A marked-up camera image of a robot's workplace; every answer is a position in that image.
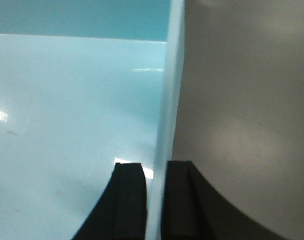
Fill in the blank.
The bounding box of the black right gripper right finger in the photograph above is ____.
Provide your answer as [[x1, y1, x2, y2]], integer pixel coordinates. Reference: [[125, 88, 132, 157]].
[[161, 160, 283, 240]]

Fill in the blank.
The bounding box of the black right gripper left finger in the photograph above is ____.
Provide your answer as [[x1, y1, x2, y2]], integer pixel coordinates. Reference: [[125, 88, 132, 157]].
[[73, 163, 147, 240]]

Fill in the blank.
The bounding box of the light blue bin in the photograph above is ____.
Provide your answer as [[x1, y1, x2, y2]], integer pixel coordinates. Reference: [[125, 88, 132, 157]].
[[0, 0, 185, 240]]

